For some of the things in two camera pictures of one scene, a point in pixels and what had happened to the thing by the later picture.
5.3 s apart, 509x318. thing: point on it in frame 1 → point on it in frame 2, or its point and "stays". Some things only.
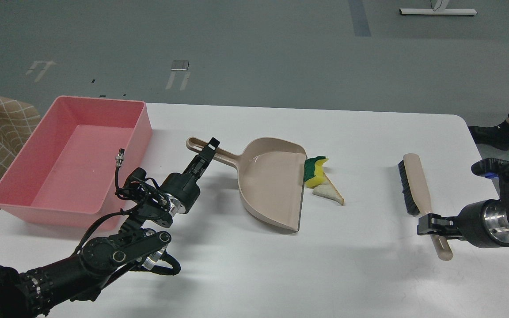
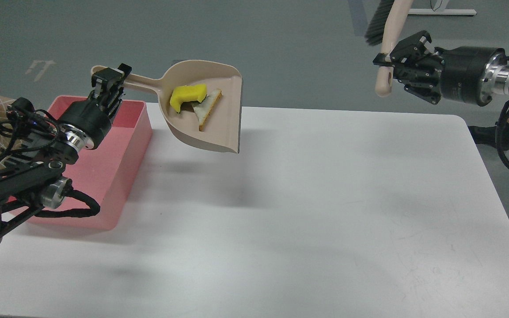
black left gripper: x=183 y=191 → x=89 y=116
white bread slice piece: x=328 y=190 → x=204 y=110
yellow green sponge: x=313 y=171 → x=186 y=93
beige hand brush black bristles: x=417 y=202 → x=388 y=25
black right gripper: x=484 y=223 → x=462 y=71
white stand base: x=437 y=11 stays
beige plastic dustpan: x=271 y=172 → x=222 y=132
